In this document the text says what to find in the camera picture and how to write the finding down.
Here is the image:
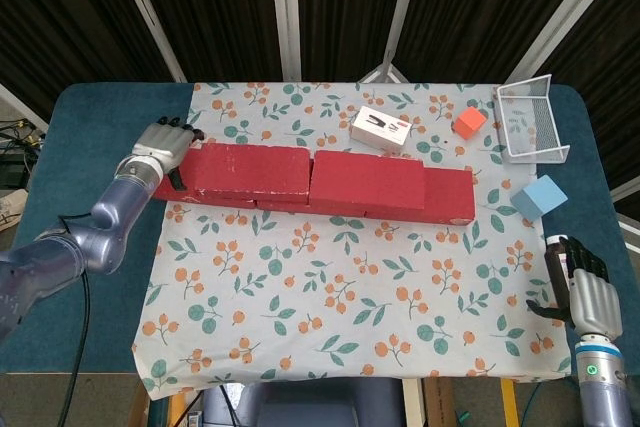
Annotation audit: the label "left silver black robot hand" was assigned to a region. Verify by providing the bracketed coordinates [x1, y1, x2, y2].
[130, 116, 206, 192]

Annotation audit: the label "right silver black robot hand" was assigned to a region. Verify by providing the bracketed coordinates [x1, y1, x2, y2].
[525, 235, 624, 338]

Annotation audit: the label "red brick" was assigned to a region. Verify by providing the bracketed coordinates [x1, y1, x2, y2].
[305, 149, 426, 211]
[151, 166, 259, 209]
[255, 193, 368, 218]
[177, 141, 314, 196]
[364, 166, 475, 226]

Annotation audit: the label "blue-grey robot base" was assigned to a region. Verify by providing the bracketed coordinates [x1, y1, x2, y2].
[202, 379, 404, 427]

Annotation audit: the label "brown bottle with white cap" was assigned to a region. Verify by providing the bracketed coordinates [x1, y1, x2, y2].
[544, 234, 574, 308]

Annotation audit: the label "blue padded table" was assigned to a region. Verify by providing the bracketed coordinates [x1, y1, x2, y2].
[2, 82, 634, 376]

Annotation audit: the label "light blue cube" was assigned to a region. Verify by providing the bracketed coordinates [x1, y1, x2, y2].
[509, 174, 569, 221]

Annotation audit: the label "yellow table leg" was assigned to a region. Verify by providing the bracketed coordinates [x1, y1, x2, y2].
[501, 379, 519, 427]
[167, 391, 189, 427]

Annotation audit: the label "brown cardboard box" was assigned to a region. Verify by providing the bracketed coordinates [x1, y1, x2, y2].
[422, 377, 454, 427]

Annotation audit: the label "floral tablecloth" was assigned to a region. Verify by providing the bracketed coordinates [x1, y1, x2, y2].
[130, 81, 574, 401]

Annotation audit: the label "white stapler box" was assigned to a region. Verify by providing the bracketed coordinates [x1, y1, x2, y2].
[348, 105, 412, 153]

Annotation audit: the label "orange cube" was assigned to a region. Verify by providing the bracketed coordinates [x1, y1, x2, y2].
[452, 106, 488, 141]

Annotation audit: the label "white metal frame post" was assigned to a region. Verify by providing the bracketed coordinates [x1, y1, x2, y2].
[268, 0, 304, 81]
[504, 0, 620, 84]
[358, 0, 426, 84]
[108, 0, 189, 83]

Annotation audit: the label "tangled floor cables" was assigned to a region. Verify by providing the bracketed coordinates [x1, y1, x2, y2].
[0, 119, 47, 161]

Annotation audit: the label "white wire mesh basket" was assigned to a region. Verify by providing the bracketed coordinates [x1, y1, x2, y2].
[494, 73, 572, 165]

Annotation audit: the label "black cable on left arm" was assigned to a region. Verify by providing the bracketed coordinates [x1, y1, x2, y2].
[57, 214, 94, 427]

